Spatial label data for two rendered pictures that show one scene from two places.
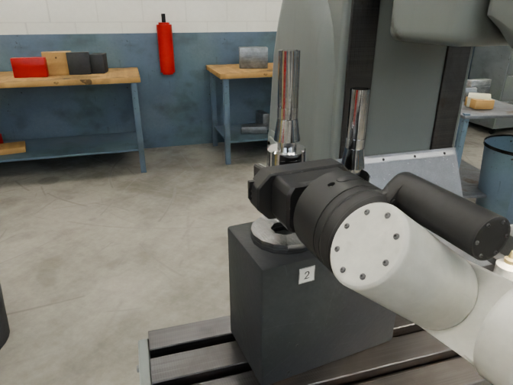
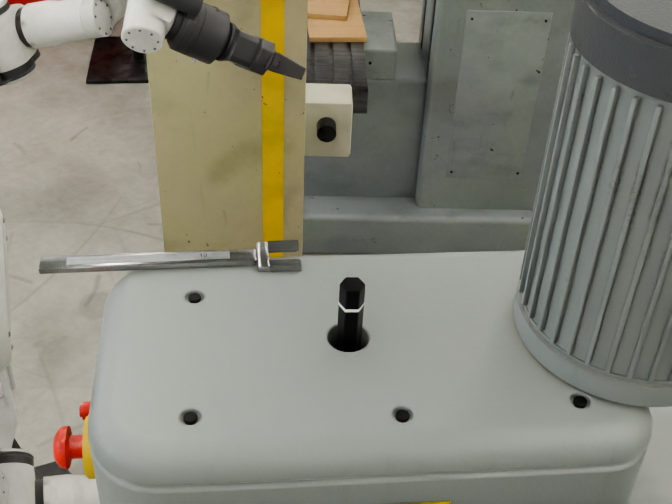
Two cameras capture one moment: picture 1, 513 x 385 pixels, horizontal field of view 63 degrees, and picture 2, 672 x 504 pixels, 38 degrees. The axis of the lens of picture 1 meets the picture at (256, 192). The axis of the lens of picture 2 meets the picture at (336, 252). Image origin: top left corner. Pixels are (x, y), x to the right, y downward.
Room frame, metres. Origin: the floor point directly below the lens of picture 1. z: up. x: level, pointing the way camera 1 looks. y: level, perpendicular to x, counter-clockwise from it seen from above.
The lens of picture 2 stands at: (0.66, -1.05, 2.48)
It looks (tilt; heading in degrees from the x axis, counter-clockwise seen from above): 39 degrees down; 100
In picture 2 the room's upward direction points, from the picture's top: 3 degrees clockwise
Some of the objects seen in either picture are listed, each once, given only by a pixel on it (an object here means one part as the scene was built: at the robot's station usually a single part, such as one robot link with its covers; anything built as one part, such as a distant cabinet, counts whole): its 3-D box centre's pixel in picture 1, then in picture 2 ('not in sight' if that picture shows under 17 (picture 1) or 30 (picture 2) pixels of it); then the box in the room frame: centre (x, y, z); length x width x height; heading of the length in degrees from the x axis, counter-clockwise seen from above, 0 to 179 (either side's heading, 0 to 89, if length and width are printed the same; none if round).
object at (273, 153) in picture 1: (286, 151); not in sight; (0.48, -0.04, 1.23); 0.05 x 0.05 x 0.01
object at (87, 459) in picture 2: not in sight; (98, 445); (0.35, -0.50, 1.76); 0.06 x 0.02 x 0.06; 106
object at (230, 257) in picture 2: not in sight; (171, 259); (0.39, -0.37, 1.89); 0.24 x 0.04 x 0.01; 18
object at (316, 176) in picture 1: (322, 206); not in sight; (0.40, -0.07, 1.20); 0.13 x 0.12 x 0.10; 111
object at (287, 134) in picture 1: (288, 101); not in sight; (0.48, -0.04, 1.29); 0.03 x 0.03 x 0.11
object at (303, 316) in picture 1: (314, 282); not in sight; (0.50, -0.08, 1.03); 0.22 x 0.12 x 0.20; 114
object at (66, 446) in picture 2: not in sight; (72, 446); (0.33, -0.51, 1.76); 0.04 x 0.03 x 0.04; 106
